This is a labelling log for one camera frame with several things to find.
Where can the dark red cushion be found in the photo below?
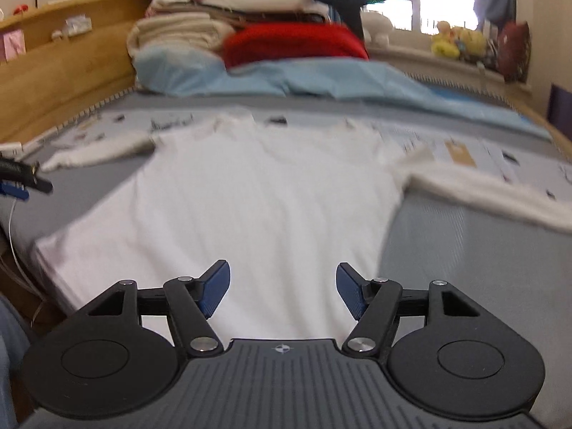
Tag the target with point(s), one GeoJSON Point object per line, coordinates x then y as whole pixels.
{"type": "Point", "coordinates": [513, 51]}

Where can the white long-sleeve shirt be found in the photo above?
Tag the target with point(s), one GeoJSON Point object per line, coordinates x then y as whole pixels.
{"type": "Point", "coordinates": [284, 206]}

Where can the grey patterned bed cover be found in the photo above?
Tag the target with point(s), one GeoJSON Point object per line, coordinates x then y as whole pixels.
{"type": "Point", "coordinates": [518, 270]}

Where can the pink gift bag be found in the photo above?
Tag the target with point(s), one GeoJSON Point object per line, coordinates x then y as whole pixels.
{"type": "Point", "coordinates": [12, 45]}

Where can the wooden headboard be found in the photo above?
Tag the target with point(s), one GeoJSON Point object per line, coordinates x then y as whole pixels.
{"type": "Point", "coordinates": [75, 57]}

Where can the light blue bed sheet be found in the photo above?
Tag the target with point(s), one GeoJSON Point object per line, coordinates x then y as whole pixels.
{"type": "Point", "coordinates": [174, 71]}

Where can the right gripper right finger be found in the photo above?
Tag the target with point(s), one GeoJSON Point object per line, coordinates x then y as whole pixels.
{"type": "Point", "coordinates": [440, 349]}

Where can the red blanket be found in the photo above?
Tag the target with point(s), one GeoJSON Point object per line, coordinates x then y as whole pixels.
{"type": "Point", "coordinates": [291, 40]}

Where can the yellow plush toys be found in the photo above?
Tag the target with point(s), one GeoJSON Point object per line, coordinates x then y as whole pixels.
{"type": "Point", "coordinates": [458, 42]}

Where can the cream folded blanket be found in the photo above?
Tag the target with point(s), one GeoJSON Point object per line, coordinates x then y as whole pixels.
{"type": "Point", "coordinates": [197, 30]}

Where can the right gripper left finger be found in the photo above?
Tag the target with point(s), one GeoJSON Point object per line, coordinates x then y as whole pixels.
{"type": "Point", "coordinates": [126, 347]}

